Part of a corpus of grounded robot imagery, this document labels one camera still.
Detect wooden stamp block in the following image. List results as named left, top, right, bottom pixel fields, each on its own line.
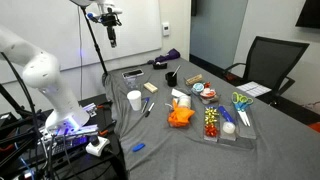
left=185, top=73, right=204, bottom=86

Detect white emergency stop box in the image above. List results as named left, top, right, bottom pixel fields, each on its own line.
left=85, top=135, right=111, bottom=158

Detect thin grey hanging cable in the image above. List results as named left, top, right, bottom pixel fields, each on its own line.
left=77, top=6, right=84, bottom=101

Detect blue round tin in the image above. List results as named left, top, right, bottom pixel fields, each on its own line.
left=191, top=82, right=205, bottom=95

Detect black wall television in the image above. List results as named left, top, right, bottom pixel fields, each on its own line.
left=295, top=0, right=320, bottom=29

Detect black tripod stand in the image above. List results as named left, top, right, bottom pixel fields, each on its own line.
left=79, top=5, right=109, bottom=77

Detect gold gift bow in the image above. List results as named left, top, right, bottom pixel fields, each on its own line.
left=204, top=106, right=220, bottom=125

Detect purple cloth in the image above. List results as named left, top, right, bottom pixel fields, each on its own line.
left=147, top=48, right=182, bottom=65

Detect blue tube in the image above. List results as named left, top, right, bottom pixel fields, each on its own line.
left=217, top=105, right=236, bottom=125

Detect white paper cup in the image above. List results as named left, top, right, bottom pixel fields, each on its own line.
left=126, top=90, right=143, bottom=112

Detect orange cloth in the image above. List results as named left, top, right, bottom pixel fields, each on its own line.
left=167, top=99, right=196, bottom=128

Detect black office chair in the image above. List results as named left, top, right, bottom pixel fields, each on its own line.
left=222, top=35, right=310, bottom=106

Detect white wall board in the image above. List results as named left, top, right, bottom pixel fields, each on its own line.
left=0, top=0, right=163, bottom=84

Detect white tape roll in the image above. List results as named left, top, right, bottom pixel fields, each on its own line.
left=177, top=94, right=193, bottom=110

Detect clear plastic tray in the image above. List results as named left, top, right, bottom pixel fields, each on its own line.
left=234, top=106, right=258, bottom=140
left=203, top=104, right=221, bottom=143
left=218, top=104, right=238, bottom=142
left=184, top=74, right=221, bottom=105

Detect white small box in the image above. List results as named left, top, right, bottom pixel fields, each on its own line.
left=170, top=87, right=188, bottom=99

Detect white wall thermostat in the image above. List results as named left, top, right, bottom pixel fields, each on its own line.
left=161, top=21, right=171, bottom=37

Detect white paper sheet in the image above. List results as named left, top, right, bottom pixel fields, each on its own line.
left=235, top=80, right=273, bottom=98

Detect green handled scissors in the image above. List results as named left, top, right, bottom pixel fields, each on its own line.
left=231, top=91, right=249, bottom=127

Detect black marker pen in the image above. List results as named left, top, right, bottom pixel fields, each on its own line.
left=144, top=102, right=156, bottom=118

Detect black mug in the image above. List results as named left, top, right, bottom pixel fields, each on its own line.
left=164, top=71, right=178, bottom=88

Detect blue marker pen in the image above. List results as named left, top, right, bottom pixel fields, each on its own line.
left=140, top=96, right=151, bottom=114

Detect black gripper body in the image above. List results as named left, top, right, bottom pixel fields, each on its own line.
left=105, top=15, right=119, bottom=41

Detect clear plastic container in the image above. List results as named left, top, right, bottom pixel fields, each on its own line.
left=123, top=75, right=143, bottom=92

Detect blue tipped camera cable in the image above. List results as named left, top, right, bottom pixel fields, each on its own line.
left=87, top=12, right=102, bottom=24

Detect silver spoon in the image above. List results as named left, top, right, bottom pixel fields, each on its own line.
left=172, top=64, right=182, bottom=78

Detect grey tablecloth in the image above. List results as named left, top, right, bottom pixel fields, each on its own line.
left=103, top=57, right=320, bottom=180

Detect blue marker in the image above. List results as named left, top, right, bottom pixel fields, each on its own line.
left=131, top=142, right=146, bottom=153

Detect blue handled scissors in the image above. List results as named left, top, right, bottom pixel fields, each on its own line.
left=237, top=97, right=255, bottom=128

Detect red white ribbon roll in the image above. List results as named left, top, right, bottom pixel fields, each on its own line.
left=199, top=87, right=218, bottom=100

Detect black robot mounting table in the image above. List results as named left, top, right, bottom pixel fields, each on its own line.
left=0, top=93, right=128, bottom=180

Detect light wooden block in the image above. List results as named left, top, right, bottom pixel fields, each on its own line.
left=143, top=81, right=159, bottom=94

